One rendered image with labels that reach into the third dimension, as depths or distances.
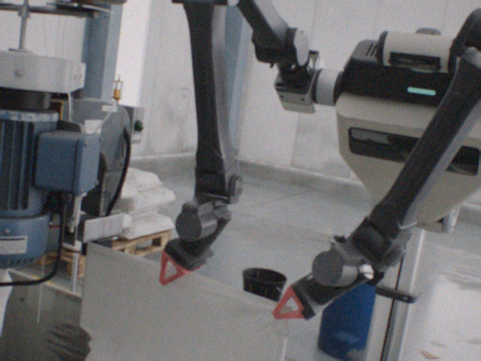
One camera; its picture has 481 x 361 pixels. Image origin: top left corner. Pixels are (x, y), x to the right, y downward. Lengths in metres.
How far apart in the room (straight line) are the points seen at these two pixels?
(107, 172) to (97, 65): 5.88
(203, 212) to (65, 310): 0.89
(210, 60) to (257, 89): 8.91
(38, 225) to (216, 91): 0.37
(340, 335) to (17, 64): 2.78
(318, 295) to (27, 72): 0.60
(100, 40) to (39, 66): 6.36
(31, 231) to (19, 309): 1.06
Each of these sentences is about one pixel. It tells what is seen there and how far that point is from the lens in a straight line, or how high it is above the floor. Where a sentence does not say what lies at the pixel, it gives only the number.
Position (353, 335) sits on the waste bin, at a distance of 3.38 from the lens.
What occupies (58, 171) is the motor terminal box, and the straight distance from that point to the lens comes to 0.91.
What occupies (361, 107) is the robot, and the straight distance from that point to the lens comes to 1.38.
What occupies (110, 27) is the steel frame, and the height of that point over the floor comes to 1.91.
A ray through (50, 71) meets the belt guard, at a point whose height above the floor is 1.40.
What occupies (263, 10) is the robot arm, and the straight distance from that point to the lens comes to 1.18.
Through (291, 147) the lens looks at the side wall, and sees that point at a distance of 9.64.
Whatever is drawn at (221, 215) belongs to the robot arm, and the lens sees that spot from 1.10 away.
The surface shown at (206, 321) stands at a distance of 1.18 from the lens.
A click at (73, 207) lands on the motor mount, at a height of 1.17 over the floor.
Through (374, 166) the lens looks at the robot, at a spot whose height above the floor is 1.27.
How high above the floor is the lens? 1.41
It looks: 9 degrees down
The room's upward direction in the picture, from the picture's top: 8 degrees clockwise
